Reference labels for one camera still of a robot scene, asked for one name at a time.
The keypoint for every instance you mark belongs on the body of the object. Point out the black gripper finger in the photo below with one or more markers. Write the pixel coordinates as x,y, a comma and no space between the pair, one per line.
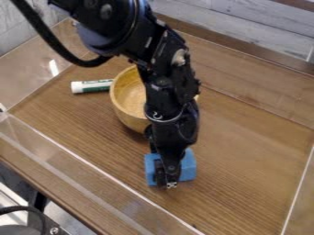
159,177
173,174

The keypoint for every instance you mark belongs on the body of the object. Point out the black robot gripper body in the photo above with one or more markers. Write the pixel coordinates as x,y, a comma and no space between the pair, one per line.
173,135

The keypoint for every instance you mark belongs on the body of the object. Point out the blue rectangular block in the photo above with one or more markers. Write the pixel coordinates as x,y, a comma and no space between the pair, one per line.
187,166

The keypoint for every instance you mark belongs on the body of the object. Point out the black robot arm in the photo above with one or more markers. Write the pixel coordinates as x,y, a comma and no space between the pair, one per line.
122,27

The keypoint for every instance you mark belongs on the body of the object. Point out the brown wooden bowl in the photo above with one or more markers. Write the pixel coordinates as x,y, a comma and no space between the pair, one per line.
129,99

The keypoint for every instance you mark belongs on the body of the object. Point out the white green marker tube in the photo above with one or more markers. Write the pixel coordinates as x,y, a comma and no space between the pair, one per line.
80,87

